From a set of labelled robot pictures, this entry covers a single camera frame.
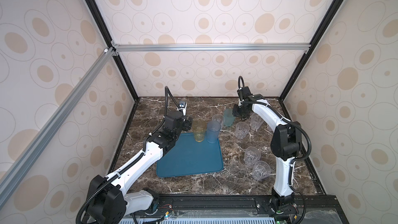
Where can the blue textured plastic cup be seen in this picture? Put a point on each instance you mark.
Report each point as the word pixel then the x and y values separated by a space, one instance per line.
pixel 213 130

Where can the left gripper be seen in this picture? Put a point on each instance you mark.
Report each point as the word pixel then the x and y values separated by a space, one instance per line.
pixel 187 123

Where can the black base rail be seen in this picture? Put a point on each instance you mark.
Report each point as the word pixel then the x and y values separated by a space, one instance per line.
pixel 239 209

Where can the black frame post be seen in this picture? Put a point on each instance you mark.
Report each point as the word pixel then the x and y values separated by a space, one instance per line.
pixel 324 24
pixel 105 34

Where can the yellow plastic cup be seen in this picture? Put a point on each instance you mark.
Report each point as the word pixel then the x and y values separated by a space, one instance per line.
pixel 199 129

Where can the black frame post left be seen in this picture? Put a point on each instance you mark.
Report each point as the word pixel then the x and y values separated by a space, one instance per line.
pixel 105 34

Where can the clear cup front upper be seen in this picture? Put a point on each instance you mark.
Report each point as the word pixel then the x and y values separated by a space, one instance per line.
pixel 251 156

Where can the clear cup front lower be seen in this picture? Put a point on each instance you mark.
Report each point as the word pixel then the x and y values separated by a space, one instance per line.
pixel 261 170

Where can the black frame post right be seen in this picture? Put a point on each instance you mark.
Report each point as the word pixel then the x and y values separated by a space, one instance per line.
pixel 324 24

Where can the clear faceted cup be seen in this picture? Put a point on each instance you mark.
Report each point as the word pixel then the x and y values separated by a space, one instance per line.
pixel 242 129
pixel 256 121

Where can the diagonal aluminium rail left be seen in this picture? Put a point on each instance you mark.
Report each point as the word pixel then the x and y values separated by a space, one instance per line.
pixel 30 155

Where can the clear cup beside blue cup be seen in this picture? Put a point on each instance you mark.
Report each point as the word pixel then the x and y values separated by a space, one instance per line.
pixel 218 118

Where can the clear faceted cup back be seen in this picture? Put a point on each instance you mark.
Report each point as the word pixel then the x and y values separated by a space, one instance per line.
pixel 256 121

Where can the teal plastic tray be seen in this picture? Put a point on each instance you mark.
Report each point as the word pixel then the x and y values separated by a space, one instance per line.
pixel 189 157

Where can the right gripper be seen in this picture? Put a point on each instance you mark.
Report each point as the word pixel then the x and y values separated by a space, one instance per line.
pixel 236 113

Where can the clear faceted cup centre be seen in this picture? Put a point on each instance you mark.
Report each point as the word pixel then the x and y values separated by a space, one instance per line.
pixel 242 129

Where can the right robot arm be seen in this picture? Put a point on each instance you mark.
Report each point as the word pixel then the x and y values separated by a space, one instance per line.
pixel 290 143

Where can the horizontal aluminium rail back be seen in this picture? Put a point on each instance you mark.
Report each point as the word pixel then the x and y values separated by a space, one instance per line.
pixel 211 47

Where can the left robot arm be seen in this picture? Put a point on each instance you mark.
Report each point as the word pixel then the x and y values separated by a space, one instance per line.
pixel 108 199

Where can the green textured plastic cup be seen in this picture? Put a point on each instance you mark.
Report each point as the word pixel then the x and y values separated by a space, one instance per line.
pixel 229 118

